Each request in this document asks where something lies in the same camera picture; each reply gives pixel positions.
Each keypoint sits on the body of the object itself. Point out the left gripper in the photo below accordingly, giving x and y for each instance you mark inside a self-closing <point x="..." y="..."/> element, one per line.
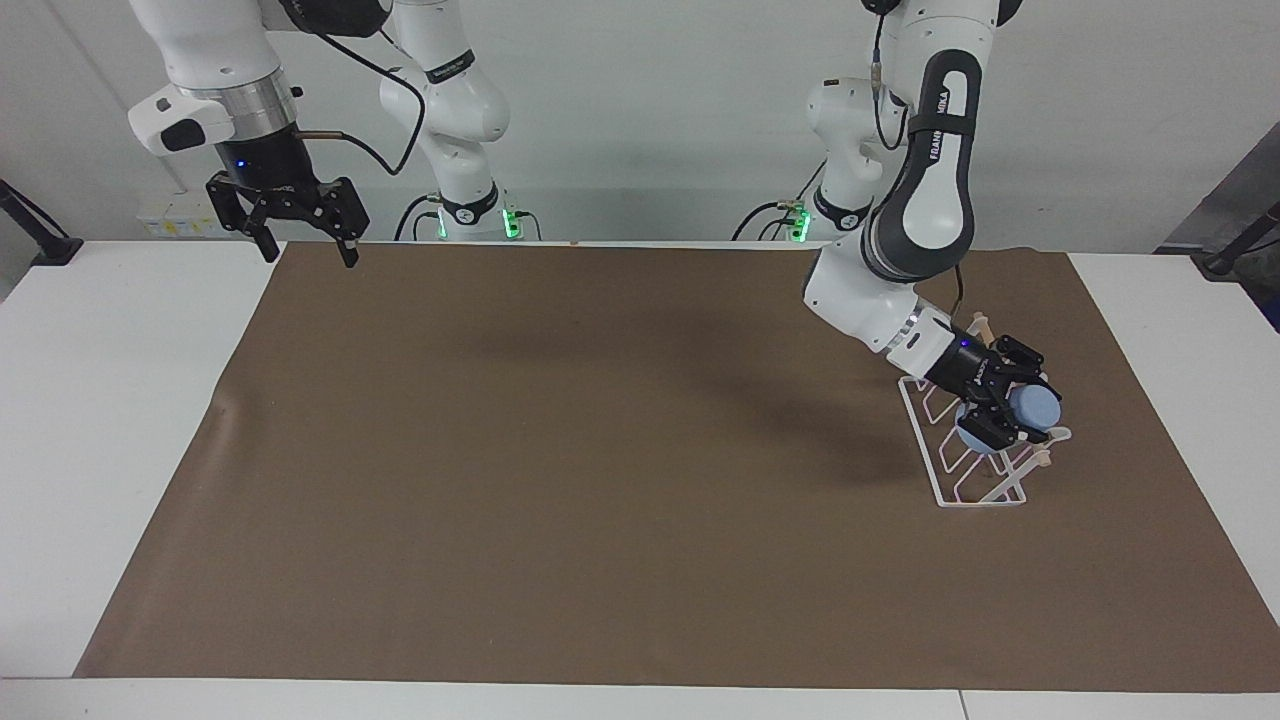
<point x="962" y="366"/>

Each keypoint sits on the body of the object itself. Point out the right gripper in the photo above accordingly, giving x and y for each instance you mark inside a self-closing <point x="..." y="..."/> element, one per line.
<point x="265" y="165"/>

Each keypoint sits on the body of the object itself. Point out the light blue cup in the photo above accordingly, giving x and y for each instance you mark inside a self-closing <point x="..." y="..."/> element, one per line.
<point x="1036" y="408"/>

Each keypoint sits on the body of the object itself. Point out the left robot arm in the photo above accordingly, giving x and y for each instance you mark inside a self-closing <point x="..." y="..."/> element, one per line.
<point x="935" y="210"/>

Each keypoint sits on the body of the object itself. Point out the black stand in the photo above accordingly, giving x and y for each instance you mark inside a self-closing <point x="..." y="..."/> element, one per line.
<point x="1240" y="245"/>
<point x="40" y="235"/>

